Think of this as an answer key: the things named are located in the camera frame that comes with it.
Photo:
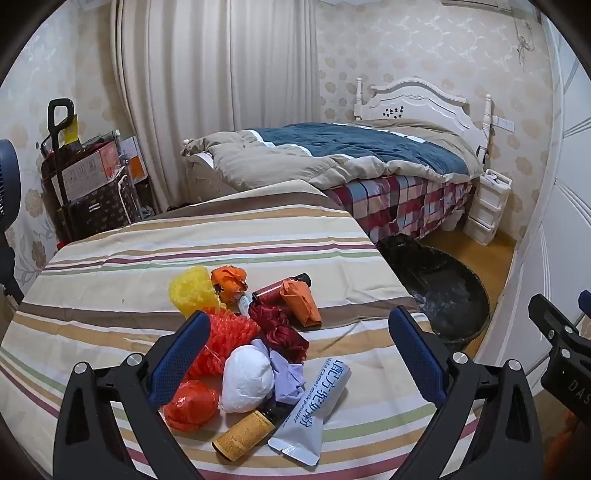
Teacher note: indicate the orange paper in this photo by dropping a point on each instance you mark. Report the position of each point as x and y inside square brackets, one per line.
[228, 279]

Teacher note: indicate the amber bottle with yellow label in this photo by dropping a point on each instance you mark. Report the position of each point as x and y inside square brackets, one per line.
[242, 434]

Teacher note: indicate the orange paper packet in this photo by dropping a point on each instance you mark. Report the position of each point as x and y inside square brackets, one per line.
[302, 307]

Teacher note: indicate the blue and beige duvet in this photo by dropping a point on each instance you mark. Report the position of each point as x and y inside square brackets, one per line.
[346, 143]

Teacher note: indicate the white plastic drawer unit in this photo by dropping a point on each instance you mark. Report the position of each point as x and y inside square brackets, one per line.
[489, 207]

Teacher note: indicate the striped tablecloth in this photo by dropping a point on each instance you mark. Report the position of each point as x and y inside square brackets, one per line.
[138, 277]

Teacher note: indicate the yellow tag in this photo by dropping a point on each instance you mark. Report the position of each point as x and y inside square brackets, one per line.
[70, 131]

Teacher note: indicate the white paper ball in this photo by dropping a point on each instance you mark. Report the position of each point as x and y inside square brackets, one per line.
[247, 378]

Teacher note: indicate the dark blue fan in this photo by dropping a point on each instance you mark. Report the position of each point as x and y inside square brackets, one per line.
[7, 184]

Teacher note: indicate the bed with blue-beige quilt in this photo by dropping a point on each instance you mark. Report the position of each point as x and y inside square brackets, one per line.
[415, 99]

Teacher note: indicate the purple plastic bag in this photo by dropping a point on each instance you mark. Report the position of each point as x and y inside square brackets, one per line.
[288, 383]

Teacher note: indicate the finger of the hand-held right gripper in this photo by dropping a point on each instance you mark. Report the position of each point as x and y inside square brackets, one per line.
[585, 304]
[547, 316]

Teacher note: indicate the white and orange cardboard box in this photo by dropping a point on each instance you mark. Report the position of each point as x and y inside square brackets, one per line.
[85, 173]

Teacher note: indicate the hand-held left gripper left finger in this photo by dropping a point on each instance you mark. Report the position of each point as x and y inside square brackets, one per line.
[180, 360]

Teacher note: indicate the cream curtain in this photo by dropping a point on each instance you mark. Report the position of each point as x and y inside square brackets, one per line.
[207, 69]

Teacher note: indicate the white wall socket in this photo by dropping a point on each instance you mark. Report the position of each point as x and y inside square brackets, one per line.
[503, 123]

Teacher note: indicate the white wardrobe door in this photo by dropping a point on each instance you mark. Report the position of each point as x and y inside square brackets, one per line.
[568, 184]

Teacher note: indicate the black trash bin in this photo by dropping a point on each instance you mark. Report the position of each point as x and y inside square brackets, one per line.
[443, 286]

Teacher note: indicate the silver pouch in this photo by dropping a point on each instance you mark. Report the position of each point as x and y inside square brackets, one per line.
[309, 415]

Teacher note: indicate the small white orange box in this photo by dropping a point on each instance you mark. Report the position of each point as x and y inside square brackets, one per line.
[134, 159]

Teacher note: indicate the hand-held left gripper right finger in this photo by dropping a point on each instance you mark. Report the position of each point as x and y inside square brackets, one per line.
[418, 360]

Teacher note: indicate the dark red bottle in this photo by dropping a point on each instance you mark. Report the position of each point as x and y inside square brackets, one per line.
[270, 290]

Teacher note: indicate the plaid bed sheet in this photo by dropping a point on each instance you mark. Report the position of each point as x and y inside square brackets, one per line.
[392, 203]

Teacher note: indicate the yellow foam net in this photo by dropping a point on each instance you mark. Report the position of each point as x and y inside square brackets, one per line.
[191, 288]

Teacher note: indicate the blue and white tube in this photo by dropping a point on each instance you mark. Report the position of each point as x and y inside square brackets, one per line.
[244, 304]

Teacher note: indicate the red-orange foam net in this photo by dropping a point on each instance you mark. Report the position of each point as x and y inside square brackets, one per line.
[221, 341]

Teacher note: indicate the orange-red plastic bag ball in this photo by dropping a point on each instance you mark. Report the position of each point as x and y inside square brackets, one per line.
[191, 406]

